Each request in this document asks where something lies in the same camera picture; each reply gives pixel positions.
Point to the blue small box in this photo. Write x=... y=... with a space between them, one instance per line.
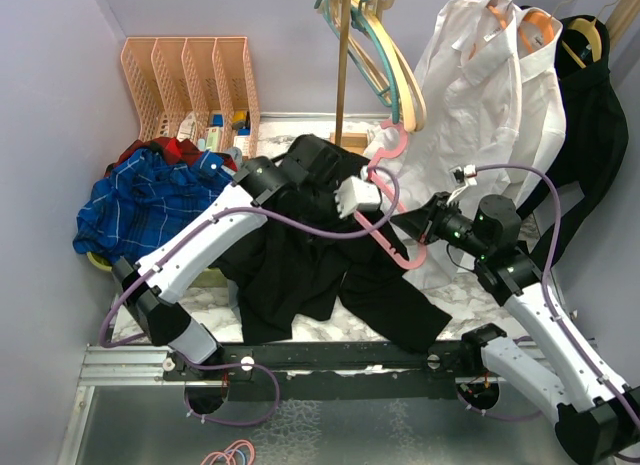
x=217 y=120

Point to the cream yellow hanger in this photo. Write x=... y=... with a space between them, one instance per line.
x=413 y=110

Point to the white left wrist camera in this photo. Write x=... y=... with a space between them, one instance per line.
x=356 y=195

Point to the yellow grey stapler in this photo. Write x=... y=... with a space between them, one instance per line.
x=241 y=120

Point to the black base bar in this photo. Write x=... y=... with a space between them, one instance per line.
x=328 y=371

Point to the pink plastic file organizer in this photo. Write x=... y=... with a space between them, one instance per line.
x=171 y=78

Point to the aluminium rail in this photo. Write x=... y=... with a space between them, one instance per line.
x=127 y=413

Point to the white shirt front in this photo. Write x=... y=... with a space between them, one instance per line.
x=473 y=106

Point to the orange hanger left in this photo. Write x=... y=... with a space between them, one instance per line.
x=491 y=37

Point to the grey cloth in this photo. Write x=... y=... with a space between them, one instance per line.
x=233 y=297

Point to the green laundry basket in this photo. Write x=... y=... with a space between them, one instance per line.
x=100 y=262

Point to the orange hanger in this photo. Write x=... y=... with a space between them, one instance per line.
x=536 y=29
x=491 y=37

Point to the pink hanger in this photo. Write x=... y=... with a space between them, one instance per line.
x=391 y=192

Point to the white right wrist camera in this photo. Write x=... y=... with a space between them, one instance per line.
x=465 y=178

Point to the green white box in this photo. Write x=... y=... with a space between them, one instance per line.
x=213 y=138

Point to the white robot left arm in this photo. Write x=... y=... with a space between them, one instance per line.
x=152 y=287

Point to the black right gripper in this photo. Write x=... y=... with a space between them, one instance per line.
x=416 y=222

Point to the coloured rubber bands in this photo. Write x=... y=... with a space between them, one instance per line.
x=240 y=452

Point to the white shirt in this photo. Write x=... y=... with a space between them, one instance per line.
x=473 y=106
x=543 y=123

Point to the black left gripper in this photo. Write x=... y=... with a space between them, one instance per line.
x=334 y=216

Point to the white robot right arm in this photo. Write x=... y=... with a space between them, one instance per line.
x=594 y=412

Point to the red plaid shirt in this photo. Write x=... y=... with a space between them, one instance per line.
x=169 y=160

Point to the white spiral notebook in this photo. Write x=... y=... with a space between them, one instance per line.
x=187 y=130

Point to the black shirt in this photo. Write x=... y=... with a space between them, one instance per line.
x=282 y=272
x=596 y=127

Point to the orange hanger right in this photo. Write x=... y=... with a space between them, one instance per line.
x=536 y=29

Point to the blue plaid shirt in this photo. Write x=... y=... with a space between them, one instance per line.
x=145 y=202

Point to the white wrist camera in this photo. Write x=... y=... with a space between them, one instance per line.
x=465 y=178
x=356 y=195

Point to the white shirt behind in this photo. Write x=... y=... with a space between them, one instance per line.
x=543 y=123

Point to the hanging black shirt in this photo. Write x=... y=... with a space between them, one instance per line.
x=596 y=127

